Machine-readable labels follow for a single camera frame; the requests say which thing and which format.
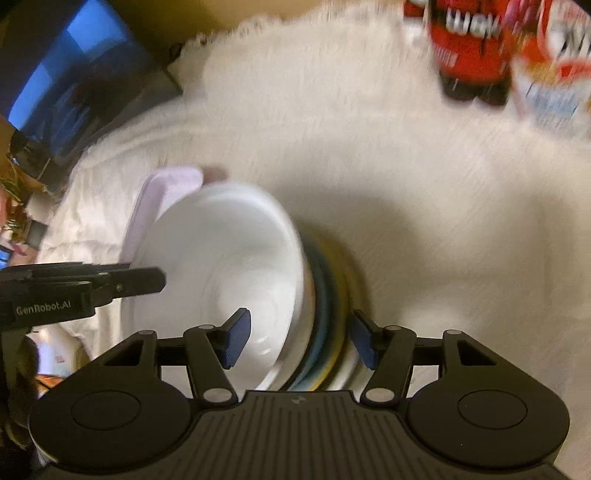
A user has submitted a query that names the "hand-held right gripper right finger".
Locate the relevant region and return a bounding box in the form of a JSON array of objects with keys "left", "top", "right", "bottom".
[{"left": 349, "top": 309, "right": 506, "bottom": 408}]

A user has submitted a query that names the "blue and black box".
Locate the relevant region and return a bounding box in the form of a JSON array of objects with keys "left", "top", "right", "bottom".
[{"left": 0, "top": 0, "right": 184, "bottom": 168}]

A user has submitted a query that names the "blue bowl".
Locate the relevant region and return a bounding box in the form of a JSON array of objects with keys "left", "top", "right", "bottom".
[{"left": 284, "top": 228, "right": 345, "bottom": 393}]

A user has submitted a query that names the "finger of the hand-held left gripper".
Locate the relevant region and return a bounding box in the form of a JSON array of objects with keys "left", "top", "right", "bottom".
[{"left": 25, "top": 262, "right": 167, "bottom": 309}]

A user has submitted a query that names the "white bowl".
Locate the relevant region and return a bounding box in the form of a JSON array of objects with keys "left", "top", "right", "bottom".
[{"left": 120, "top": 181, "right": 309, "bottom": 392}]

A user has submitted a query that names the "white fluffy blanket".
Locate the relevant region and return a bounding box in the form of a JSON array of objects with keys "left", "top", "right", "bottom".
[{"left": 28, "top": 0, "right": 591, "bottom": 480}]

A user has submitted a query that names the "red wrapped bottle pack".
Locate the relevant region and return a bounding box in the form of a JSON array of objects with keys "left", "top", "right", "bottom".
[{"left": 403, "top": 0, "right": 525, "bottom": 108}]

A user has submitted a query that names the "white plate with yellow rim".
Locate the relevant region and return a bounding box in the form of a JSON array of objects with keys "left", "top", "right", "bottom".
[{"left": 318, "top": 233, "right": 372, "bottom": 393}]

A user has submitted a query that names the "white cereal bag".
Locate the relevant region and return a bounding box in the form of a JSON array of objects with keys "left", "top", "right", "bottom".
[{"left": 508, "top": 0, "right": 591, "bottom": 140}]

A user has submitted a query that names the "lilac rectangular tray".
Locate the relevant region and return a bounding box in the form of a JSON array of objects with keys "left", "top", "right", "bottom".
[{"left": 120, "top": 165, "right": 205, "bottom": 269}]

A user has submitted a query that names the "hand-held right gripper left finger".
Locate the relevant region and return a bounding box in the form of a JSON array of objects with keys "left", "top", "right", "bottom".
[{"left": 99, "top": 307, "right": 252, "bottom": 409}]

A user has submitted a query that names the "brown cardboard box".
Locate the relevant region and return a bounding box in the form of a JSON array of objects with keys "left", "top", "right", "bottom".
[{"left": 92, "top": 0, "right": 305, "bottom": 51}]

